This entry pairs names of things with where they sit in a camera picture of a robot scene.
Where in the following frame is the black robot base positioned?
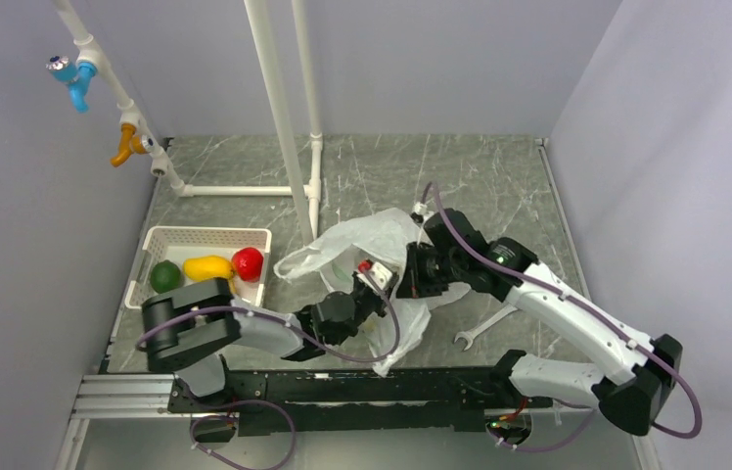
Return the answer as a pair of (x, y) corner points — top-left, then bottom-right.
(167, 366), (520, 437)

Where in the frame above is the white plastic basket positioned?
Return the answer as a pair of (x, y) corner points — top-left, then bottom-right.
(123, 225), (272, 310)

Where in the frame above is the silver wrench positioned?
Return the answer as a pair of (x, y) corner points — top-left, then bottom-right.
(453, 305), (517, 352)

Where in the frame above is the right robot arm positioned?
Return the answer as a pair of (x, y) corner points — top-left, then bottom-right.
(396, 203), (683, 436)

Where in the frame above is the red fake fruit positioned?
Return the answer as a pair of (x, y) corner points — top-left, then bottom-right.
(231, 247), (264, 283)

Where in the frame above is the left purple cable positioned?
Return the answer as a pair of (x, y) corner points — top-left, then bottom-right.
(135, 269), (403, 366)

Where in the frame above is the purple cable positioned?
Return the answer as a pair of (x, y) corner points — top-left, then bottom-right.
(420, 180), (705, 441)
(135, 269), (403, 366)

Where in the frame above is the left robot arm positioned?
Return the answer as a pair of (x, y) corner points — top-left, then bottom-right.
(136, 263), (397, 411)

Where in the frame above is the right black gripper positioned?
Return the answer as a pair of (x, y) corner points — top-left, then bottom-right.
(394, 240), (463, 298)

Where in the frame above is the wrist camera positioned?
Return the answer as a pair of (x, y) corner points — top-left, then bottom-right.
(410, 202), (435, 227)
(355, 259), (398, 292)

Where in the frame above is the white plastic bag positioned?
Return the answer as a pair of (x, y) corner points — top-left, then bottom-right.
(273, 208), (470, 377)

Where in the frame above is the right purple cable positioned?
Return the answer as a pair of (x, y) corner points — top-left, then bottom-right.
(420, 180), (705, 441)

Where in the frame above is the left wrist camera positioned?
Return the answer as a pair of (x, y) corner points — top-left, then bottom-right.
(355, 259), (398, 292)

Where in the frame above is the yellow fake fruit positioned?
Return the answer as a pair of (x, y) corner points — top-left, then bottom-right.
(183, 255), (236, 282)

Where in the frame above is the white PVC pipe frame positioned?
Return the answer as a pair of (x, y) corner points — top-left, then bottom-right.
(54, 1), (323, 244)

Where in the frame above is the green fake fruit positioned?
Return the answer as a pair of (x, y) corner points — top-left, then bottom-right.
(149, 259), (185, 294)

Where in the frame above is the blue valve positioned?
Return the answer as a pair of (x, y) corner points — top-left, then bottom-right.
(46, 55), (97, 113)

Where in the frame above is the orange valve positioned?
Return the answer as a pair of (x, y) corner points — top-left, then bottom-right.
(111, 122), (154, 167)

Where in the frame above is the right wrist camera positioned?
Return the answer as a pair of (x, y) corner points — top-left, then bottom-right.
(410, 202), (435, 227)

